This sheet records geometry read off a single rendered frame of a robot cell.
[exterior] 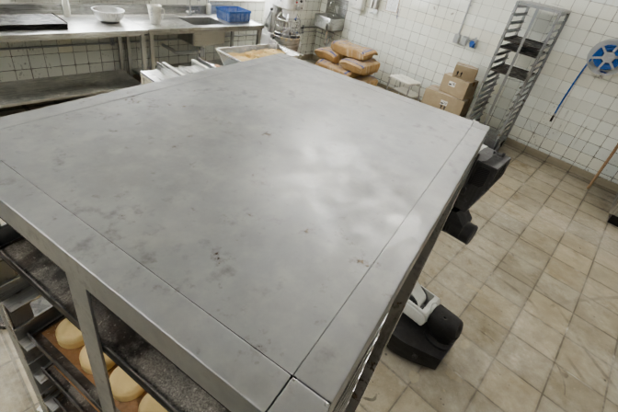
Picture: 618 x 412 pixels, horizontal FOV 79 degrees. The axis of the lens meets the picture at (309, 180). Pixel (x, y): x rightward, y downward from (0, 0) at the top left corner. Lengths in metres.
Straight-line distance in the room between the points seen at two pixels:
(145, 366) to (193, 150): 0.24
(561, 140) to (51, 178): 5.89
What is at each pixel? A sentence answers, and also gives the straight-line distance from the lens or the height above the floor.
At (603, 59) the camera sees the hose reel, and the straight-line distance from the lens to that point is 5.70.
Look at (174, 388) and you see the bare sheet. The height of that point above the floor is 1.67.
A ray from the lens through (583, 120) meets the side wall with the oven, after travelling 5.95.
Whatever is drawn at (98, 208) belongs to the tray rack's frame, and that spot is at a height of 1.82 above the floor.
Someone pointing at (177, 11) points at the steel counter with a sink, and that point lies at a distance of 5.75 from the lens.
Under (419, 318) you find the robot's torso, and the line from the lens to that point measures 2.46.
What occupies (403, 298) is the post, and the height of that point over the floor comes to 1.35.
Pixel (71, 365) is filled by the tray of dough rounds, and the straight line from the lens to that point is 0.69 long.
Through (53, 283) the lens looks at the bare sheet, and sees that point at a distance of 0.54.
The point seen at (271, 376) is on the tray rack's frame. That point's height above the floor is 1.82.
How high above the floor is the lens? 2.06
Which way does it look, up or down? 33 degrees down
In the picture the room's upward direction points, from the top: 11 degrees clockwise
